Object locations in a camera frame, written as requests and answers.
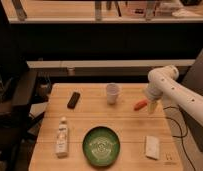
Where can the white plastic bottle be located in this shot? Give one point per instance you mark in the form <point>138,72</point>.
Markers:
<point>62,139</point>

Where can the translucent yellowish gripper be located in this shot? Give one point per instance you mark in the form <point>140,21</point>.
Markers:
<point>152,106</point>

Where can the white sponge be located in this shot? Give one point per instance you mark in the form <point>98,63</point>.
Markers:
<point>152,147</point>

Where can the black remote control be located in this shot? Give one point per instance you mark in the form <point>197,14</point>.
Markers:
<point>73,100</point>

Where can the green ceramic bowl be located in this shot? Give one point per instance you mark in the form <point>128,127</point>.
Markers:
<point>101,146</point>

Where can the white plastic cup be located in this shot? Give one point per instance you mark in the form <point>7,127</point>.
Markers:
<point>112,93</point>

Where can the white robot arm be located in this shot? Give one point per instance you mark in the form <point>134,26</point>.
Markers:
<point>162,80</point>

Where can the dark chair left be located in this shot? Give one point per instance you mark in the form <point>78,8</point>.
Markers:
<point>15,121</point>

